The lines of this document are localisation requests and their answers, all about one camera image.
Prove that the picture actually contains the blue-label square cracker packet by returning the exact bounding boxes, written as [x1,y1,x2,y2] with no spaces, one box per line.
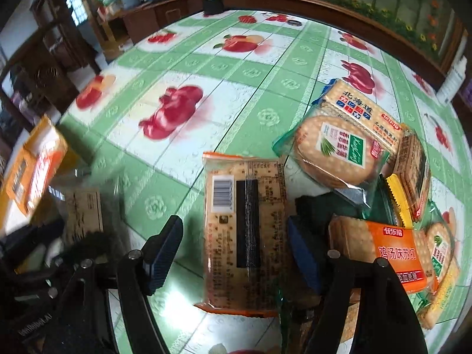
[312,78,405,159]

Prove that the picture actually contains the wooden cabinet with floral panel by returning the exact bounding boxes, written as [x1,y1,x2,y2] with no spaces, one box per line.
[99,0,470,93]

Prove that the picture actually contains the dark wooden chair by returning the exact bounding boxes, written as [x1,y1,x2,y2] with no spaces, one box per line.
[0,18,101,126]

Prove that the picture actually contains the small black object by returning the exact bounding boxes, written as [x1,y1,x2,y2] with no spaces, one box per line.
[202,0,225,16]

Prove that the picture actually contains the yellow zigzag-edged packet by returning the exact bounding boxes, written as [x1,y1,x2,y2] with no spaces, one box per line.
[385,173,414,229]

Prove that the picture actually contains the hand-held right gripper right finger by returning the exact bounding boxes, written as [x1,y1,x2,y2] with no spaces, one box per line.
[287,214,428,354]

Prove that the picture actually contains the red-edged brown cracker packet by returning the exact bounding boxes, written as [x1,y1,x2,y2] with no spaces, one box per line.
[391,125,433,222]

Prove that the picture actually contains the green fruit-print tablecloth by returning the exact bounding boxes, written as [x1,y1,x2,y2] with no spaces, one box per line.
[59,9,467,354]

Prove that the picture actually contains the white plastic bottle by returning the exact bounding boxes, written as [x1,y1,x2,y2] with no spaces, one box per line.
[436,57,469,104]

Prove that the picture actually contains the round cracker packet green label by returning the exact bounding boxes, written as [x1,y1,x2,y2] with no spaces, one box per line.
[423,221,461,293]
[272,112,391,207]

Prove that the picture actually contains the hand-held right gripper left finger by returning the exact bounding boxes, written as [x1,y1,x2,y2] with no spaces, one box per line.
[48,215,184,354]

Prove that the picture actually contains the orange-label cracker packet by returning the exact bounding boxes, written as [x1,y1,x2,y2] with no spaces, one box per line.
[328,215,436,296]

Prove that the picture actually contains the window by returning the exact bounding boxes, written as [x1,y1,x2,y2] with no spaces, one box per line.
[62,0,90,25]

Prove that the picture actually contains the orange and white cracker packet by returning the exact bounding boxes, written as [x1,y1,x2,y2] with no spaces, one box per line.
[0,115,69,217]

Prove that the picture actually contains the brown cardboard box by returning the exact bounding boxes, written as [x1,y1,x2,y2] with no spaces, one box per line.
[64,190,104,245]

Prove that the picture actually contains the orange-edged barcode cracker packet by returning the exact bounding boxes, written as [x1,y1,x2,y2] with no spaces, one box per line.
[194,151,291,318]

